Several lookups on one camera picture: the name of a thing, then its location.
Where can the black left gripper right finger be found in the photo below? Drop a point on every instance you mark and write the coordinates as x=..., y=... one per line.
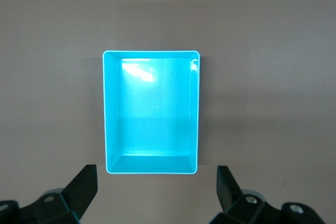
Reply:
x=231, y=197

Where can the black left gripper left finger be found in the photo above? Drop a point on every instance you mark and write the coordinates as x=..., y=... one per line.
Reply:
x=78, y=197

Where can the blue plastic box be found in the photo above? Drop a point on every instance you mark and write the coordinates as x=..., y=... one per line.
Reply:
x=152, y=108

